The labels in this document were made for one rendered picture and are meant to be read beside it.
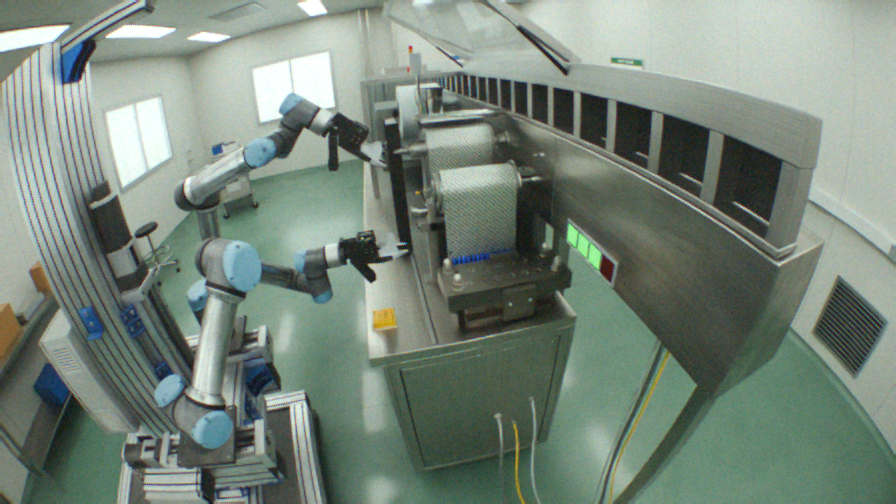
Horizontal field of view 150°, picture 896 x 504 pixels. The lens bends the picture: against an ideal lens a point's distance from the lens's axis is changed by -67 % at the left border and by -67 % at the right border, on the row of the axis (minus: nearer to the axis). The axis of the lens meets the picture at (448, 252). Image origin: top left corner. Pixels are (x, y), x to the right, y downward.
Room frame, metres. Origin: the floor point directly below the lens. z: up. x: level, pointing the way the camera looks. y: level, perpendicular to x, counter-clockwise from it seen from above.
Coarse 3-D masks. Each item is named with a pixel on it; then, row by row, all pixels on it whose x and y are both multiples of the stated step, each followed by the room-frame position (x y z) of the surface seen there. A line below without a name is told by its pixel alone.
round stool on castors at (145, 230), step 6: (150, 222) 3.01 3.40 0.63; (156, 222) 3.00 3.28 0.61; (144, 228) 2.84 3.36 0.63; (150, 228) 2.81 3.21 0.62; (156, 228) 2.90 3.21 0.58; (138, 234) 2.70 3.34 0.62; (144, 234) 2.72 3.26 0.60; (150, 240) 2.85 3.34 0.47; (162, 246) 3.05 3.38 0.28; (168, 246) 3.02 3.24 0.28; (150, 252) 2.94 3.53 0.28; (162, 252) 2.88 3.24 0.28; (144, 258) 2.80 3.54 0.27; (156, 258) 2.84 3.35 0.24; (168, 258) 3.01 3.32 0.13; (156, 264) 2.88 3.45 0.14; (162, 264) 2.87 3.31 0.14; (168, 264) 2.86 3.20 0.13; (174, 264) 2.88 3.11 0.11; (156, 270) 2.95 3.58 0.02; (156, 276) 2.62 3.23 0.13
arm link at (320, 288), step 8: (304, 280) 0.96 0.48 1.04; (312, 280) 0.93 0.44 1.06; (320, 280) 0.94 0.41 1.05; (328, 280) 0.97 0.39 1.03; (304, 288) 0.95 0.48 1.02; (312, 288) 0.93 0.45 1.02; (320, 288) 0.93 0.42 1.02; (328, 288) 0.95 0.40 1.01; (312, 296) 0.94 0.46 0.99; (320, 296) 0.93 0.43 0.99; (328, 296) 0.95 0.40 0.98
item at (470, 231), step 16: (464, 208) 1.05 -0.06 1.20; (480, 208) 1.06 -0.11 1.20; (496, 208) 1.07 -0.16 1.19; (512, 208) 1.08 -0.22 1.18; (448, 224) 1.04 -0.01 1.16; (464, 224) 1.05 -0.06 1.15; (480, 224) 1.06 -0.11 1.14; (496, 224) 1.07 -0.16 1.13; (512, 224) 1.08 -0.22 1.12; (448, 240) 1.04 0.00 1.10; (464, 240) 1.05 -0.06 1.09; (480, 240) 1.06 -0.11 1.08; (496, 240) 1.07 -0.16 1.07; (512, 240) 1.08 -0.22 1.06; (448, 256) 1.04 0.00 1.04; (480, 256) 1.06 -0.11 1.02
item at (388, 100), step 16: (432, 80) 2.09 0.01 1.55; (448, 80) 2.10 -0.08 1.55; (384, 96) 2.04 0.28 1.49; (400, 96) 2.06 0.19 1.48; (448, 96) 2.10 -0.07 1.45; (384, 112) 2.04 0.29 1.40; (400, 112) 2.06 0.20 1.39; (416, 112) 2.07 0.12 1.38; (400, 128) 2.05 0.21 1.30; (416, 128) 2.07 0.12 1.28; (384, 160) 2.03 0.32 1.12; (416, 160) 2.07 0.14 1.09; (384, 176) 2.03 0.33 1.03; (416, 176) 2.06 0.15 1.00; (384, 192) 2.03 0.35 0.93
